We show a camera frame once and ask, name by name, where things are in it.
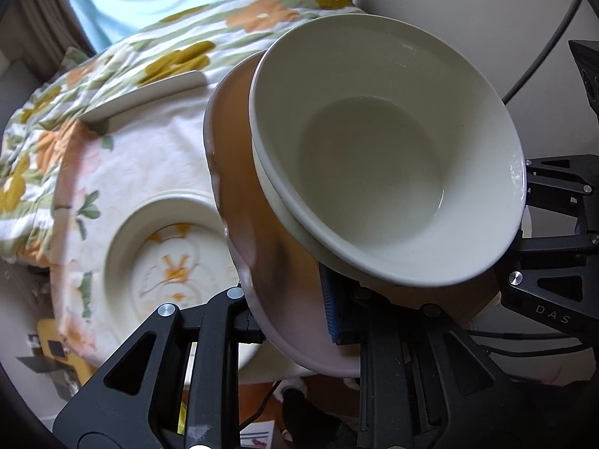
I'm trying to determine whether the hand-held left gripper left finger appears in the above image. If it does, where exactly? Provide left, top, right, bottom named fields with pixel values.
left=52, top=285, right=267, bottom=449

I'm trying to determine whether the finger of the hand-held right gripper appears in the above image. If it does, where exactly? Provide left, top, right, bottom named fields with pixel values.
left=524, top=153, right=599, bottom=235
left=495, top=233, right=599, bottom=348

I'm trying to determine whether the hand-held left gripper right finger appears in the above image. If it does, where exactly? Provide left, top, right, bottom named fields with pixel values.
left=319, top=264, right=546, bottom=449

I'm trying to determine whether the pink rectangular dish with handles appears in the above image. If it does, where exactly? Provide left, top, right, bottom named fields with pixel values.
left=202, top=49, right=499, bottom=379

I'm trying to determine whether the plain white bowl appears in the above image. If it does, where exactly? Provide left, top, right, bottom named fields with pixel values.
left=248, top=13, right=529, bottom=287

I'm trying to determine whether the deep plate with floral print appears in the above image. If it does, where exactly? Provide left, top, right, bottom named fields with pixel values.
left=104, top=195, right=263, bottom=377

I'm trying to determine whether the yellow box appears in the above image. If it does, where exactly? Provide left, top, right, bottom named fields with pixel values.
left=36, top=317, right=94, bottom=387

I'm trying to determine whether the floral blanket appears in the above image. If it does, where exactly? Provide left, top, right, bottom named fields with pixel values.
left=0, top=0, right=368, bottom=265

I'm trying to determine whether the brown curtain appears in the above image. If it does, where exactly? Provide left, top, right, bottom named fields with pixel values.
left=47, top=0, right=98, bottom=56

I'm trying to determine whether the grey cable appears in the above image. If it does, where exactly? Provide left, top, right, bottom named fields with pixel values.
left=502, top=0, right=586, bottom=104

